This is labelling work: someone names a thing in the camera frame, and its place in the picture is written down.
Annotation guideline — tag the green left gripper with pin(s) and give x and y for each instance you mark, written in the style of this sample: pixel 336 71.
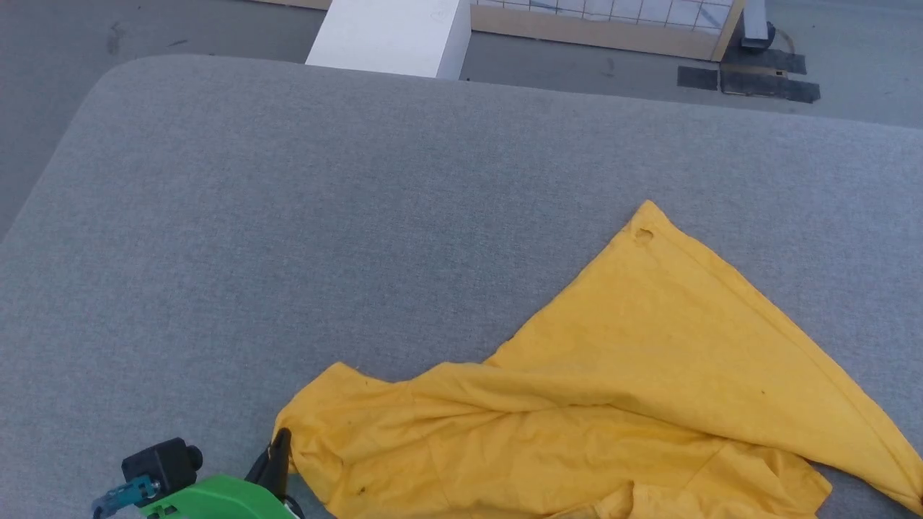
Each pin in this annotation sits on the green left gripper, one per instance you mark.
pixel 216 501

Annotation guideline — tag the yellow garment with white print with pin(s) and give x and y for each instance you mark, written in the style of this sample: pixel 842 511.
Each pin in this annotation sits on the yellow garment with white print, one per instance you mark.
pixel 649 375

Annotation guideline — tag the small black floor tape patch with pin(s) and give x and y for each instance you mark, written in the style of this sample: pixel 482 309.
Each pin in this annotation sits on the small black floor tape patch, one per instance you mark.
pixel 698 78

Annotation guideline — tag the grey metal stand with caster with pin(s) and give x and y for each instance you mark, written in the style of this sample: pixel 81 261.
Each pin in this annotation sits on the grey metal stand with caster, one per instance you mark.
pixel 757 25

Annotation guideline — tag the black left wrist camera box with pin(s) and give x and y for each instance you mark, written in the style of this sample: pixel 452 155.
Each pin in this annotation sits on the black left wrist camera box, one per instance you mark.
pixel 162 465

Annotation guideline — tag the white rectangular box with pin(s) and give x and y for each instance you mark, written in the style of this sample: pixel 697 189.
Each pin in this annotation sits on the white rectangular box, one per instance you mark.
pixel 389 36

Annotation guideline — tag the long black floor tape patch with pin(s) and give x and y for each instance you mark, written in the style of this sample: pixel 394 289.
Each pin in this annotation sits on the long black floor tape patch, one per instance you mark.
pixel 764 60
pixel 771 86

